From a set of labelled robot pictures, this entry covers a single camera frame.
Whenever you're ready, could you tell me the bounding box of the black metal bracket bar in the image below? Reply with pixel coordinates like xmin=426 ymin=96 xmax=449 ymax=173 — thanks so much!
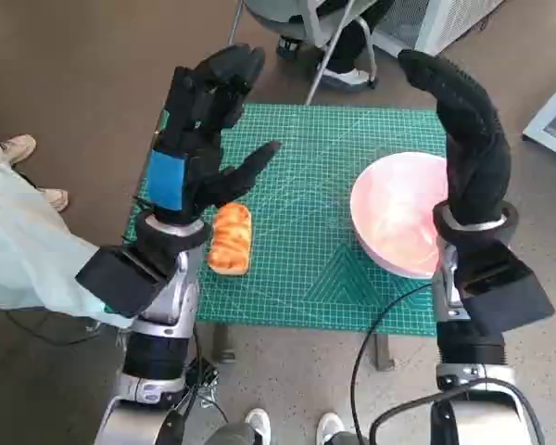
xmin=184 ymin=355 xmax=221 ymax=410

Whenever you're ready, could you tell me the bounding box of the grey office chair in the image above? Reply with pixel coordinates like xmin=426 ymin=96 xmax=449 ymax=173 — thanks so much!
xmin=229 ymin=0 xmax=380 ymax=106

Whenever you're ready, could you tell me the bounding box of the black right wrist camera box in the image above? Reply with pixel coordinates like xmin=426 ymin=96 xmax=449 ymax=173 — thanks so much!
xmin=456 ymin=243 xmax=556 ymax=336

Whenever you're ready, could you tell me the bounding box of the black table leg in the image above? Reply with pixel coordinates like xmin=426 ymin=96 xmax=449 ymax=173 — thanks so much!
xmin=211 ymin=322 xmax=236 ymax=364
xmin=373 ymin=332 xmax=395 ymax=372

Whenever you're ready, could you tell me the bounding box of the pink bowl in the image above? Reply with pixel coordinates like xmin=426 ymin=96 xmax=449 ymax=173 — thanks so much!
xmin=349 ymin=151 xmax=450 ymax=280

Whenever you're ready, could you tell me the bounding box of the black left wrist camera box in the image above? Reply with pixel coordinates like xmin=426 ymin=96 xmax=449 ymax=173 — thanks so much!
xmin=75 ymin=245 xmax=169 ymax=319

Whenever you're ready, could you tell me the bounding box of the person in pale clothing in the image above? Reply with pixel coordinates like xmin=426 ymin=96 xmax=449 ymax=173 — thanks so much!
xmin=0 ymin=127 xmax=136 ymax=331

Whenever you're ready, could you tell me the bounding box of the green cutting mat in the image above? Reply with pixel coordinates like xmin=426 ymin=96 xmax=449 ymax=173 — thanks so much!
xmin=124 ymin=102 xmax=449 ymax=337

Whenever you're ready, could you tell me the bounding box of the long toy bread loaf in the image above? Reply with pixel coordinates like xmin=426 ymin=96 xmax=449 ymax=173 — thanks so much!
xmin=207 ymin=201 xmax=253 ymax=277

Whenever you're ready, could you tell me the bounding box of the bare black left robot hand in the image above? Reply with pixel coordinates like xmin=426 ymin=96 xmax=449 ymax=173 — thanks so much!
xmin=136 ymin=44 xmax=284 ymax=228

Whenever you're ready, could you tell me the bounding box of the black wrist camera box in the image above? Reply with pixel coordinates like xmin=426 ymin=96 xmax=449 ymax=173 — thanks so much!
xmin=75 ymin=245 xmax=169 ymax=319
xmin=456 ymin=243 xmax=556 ymax=336

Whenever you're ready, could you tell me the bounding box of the white mesh cabinet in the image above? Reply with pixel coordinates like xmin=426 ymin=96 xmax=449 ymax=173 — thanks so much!
xmin=370 ymin=0 xmax=506 ymax=57

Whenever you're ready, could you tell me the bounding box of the thin black floor cable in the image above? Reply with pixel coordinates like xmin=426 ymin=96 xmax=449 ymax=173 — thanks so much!
xmin=3 ymin=309 xmax=96 ymax=347

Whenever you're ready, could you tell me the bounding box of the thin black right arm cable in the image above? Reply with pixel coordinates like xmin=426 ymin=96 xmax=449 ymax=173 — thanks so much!
xmin=350 ymin=281 xmax=435 ymax=445

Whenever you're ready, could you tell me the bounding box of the person with white shoes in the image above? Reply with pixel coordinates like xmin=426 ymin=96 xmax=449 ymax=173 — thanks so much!
xmin=203 ymin=407 xmax=367 ymax=445

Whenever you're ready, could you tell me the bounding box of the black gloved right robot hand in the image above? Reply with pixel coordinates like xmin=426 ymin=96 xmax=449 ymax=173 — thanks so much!
xmin=398 ymin=49 xmax=513 ymax=228

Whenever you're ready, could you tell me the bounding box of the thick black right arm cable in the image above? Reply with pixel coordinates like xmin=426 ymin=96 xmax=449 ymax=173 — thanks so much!
xmin=369 ymin=377 xmax=546 ymax=445

